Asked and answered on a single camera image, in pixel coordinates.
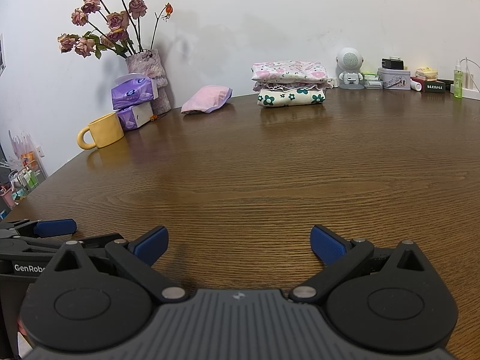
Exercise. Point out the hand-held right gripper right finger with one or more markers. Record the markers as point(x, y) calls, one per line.
point(327, 246)

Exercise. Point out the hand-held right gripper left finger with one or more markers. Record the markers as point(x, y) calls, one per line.
point(152, 246)

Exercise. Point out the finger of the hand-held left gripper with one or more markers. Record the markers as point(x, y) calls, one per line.
point(56, 227)
point(93, 240)

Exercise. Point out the pink blue mesh vest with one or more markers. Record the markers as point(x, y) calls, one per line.
point(206, 99)

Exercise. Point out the clear rack with bottles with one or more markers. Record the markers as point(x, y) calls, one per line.
point(26, 180)

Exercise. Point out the yellow mug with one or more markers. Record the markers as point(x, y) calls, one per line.
point(107, 131)

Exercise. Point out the purple tissue pack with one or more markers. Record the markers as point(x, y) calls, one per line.
point(131, 95)
point(135, 117)

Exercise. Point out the green flower folded cloth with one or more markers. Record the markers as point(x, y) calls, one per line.
point(288, 98)

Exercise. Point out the white clip row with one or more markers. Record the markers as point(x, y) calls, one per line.
point(333, 82)

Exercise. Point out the lilac ruffled folded cloth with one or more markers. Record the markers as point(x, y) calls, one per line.
point(285, 86)

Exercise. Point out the clear white small box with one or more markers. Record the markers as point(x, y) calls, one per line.
point(374, 84)

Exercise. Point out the green white small box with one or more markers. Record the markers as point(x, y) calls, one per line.
point(371, 75)

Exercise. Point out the grey tin box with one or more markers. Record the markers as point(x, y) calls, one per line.
point(393, 80)

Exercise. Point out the pink floral folded cloth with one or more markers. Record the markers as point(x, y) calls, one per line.
point(288, 70)

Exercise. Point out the vase of dried roses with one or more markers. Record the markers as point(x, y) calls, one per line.
point(148, 65)

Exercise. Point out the white tube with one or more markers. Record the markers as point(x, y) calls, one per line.
point(415, 85)

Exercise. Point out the white robot speaker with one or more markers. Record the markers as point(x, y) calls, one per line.
point(350, 62)

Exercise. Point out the dark red box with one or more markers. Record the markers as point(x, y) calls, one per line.
point(418, 78)

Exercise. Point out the black labelled box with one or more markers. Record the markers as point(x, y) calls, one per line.
point(435, 87)

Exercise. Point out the black charger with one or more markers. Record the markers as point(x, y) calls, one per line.
point(393, 63)

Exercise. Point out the cream yellow round box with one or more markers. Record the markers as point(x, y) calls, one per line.
point(427, 73)

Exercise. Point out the plain black box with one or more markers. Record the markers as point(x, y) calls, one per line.
point(447, 81)

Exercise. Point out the green spray bottle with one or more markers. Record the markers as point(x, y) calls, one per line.
point(458, 82)

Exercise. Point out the white power strip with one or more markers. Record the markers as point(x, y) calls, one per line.
point(471, 93)

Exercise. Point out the dried rose bouquet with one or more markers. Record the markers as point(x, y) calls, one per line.
point(116, 20)

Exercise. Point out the white wall socket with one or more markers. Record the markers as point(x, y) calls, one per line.
point(41, 152)

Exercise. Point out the wall picture frame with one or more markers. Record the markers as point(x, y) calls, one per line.
point(2, 58)

